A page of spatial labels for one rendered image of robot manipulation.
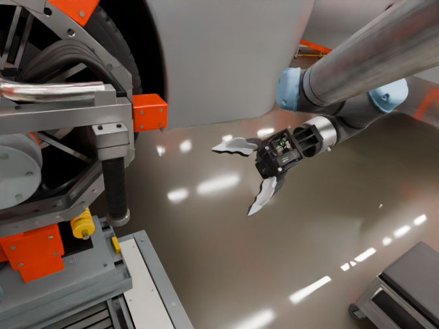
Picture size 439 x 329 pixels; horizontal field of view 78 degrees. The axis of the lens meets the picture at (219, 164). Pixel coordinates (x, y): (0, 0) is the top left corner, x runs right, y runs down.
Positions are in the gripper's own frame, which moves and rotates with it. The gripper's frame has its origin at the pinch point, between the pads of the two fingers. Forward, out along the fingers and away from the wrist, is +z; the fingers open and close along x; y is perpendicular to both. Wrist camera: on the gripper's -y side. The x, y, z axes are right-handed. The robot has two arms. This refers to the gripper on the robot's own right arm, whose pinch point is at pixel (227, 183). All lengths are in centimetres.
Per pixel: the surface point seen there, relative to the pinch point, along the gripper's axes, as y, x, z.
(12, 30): 3, -46, 24
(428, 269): -46, 63, -69
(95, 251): -65, -6, 42
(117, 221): -1.9, -3.2, 22.1
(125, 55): -5.3, -39.0, 5.4
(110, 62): 1.5, -33.3, 10.1
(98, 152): 10.4, -12.4, 18.9
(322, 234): -102, 44, -66
